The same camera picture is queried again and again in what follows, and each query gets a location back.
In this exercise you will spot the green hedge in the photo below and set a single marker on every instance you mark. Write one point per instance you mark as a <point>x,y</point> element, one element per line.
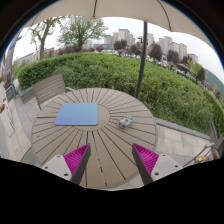
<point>133,83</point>

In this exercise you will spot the transparent green computer mouse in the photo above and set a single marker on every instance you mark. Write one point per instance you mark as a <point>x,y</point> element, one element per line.
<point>125,122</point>

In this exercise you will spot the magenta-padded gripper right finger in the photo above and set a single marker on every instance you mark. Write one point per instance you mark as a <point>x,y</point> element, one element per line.
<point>148,161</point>

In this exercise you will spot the beige patio umbrella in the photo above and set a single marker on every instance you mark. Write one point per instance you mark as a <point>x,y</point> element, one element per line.
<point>133,13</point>

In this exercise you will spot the blue mouse pad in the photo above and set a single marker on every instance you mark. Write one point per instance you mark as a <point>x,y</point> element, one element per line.
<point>77,113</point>

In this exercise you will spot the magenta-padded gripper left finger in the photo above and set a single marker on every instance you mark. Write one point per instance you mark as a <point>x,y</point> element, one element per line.
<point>75,161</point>

